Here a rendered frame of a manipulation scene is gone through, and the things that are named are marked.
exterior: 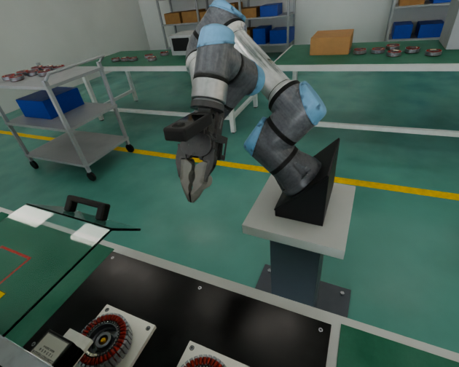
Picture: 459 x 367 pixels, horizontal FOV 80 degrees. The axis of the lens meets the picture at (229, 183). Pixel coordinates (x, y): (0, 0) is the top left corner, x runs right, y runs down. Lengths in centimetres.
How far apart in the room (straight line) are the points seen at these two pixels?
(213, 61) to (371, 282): 147
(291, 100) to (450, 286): 141
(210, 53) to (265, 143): 34
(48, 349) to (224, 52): 63
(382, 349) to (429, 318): 103
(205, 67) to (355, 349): 66
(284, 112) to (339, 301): 111
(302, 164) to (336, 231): 23
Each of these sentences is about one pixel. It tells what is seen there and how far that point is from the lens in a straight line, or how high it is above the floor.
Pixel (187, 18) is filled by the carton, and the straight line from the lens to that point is 728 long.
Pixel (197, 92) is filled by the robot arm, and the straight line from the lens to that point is 58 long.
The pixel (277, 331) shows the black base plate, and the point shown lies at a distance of 69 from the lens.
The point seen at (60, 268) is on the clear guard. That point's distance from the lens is 51.
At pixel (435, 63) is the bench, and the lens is 271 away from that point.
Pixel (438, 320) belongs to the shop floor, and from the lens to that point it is 176.
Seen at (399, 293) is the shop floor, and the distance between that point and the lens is 177.
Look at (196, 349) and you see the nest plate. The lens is 68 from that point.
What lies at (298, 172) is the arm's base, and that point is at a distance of 84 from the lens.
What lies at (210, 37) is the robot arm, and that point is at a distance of 61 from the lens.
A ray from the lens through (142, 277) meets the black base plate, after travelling 83.
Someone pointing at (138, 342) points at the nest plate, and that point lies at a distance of 72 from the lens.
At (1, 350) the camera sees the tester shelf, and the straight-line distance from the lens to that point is 40.
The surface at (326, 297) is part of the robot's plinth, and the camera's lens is 163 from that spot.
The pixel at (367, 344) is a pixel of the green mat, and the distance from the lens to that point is 73.
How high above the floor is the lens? 139
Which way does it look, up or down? 36 degrees down
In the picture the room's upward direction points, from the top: 8 degrees counter-clockwise
